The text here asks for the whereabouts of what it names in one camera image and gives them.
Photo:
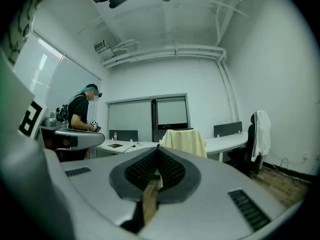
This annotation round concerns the white sprinkler pipes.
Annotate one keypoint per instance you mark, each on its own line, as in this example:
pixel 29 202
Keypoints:
pixel 218 26

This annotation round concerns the person's striped shirt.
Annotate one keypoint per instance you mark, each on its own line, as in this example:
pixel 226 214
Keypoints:
pixel 22 26

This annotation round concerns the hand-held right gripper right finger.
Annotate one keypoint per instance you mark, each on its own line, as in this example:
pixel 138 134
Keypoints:
pixel 212 196

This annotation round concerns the long white roller blind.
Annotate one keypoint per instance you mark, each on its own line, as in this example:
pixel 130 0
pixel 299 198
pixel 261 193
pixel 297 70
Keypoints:
pixel 75 84

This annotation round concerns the white venetian blind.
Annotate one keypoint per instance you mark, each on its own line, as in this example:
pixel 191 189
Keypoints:
pixel 37 64

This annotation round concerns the narrow white roller blind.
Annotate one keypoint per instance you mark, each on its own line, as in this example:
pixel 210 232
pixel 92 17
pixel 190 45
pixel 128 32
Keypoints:
pixel 172 110

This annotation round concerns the white wall socket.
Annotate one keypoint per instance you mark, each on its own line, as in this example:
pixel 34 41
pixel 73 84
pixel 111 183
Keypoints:
pixel 306 156

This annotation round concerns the wide white roller blind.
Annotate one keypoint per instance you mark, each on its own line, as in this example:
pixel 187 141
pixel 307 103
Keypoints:
pixel 130 120

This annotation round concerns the pale yellow clothes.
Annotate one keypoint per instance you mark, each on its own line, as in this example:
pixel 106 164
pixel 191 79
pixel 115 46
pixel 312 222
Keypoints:
pixel 185 141

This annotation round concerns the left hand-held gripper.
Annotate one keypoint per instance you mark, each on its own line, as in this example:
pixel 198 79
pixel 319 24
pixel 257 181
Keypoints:
pixel 30 119

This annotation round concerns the black head-worn camera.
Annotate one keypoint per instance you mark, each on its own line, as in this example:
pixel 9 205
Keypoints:
pixel 120 0

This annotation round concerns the grey window frame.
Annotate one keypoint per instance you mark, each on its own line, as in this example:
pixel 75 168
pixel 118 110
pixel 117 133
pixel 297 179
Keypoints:
pixel 154 119

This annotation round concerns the small yellow card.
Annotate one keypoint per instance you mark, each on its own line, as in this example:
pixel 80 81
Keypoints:
pixel 139 145

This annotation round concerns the clear water bottle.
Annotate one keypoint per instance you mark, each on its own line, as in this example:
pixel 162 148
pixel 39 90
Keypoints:
pixel 115 136

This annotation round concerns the white ceiling air unit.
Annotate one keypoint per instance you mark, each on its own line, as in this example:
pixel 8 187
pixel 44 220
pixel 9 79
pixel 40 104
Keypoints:
pixel 103 47

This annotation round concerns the grey desk divider panel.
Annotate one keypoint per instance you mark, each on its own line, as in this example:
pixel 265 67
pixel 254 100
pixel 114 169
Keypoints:
pixel 227 129
pixel 158 135
pixel 123 135

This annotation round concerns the black office chair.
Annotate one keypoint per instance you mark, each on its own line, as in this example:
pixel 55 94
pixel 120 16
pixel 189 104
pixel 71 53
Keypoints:
pixel 246 144

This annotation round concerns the black booklet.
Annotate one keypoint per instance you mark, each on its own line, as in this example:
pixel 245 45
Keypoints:
pixel 115 145

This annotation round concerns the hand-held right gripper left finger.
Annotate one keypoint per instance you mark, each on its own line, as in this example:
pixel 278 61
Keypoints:
pixel 100 184

